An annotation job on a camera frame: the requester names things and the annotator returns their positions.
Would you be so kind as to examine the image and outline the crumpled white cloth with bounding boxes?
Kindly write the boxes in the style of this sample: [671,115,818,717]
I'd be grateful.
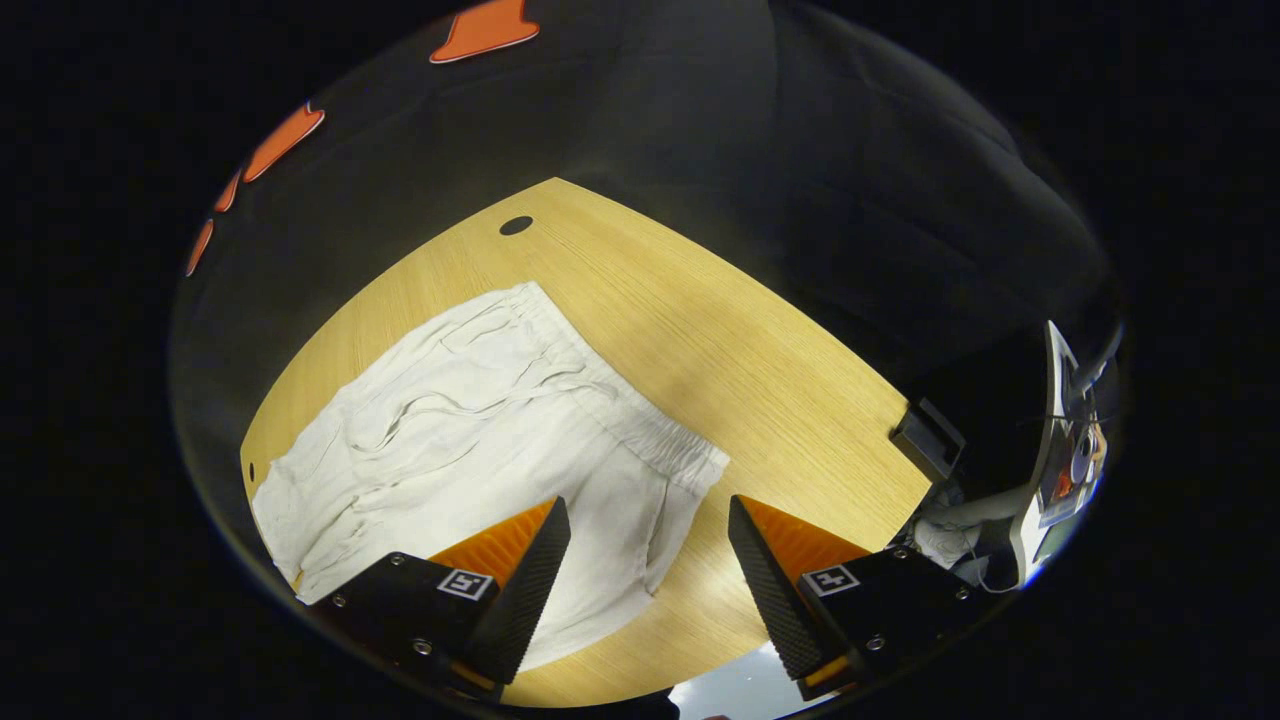
[912,515,991,586]

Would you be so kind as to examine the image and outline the black box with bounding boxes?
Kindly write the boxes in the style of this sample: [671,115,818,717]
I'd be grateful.
[890,398,966,483]

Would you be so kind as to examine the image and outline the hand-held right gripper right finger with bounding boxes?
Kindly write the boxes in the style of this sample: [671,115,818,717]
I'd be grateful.
[728,495,986,701]

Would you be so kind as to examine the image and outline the white jeans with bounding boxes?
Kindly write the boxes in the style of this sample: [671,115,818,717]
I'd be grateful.
[250,281,731,673]

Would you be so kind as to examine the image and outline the white monitor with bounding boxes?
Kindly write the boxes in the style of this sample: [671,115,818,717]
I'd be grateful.
[1010,320,1111,591]

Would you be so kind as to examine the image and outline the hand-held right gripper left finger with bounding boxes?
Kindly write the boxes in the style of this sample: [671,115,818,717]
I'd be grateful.
[305,497,572,701]

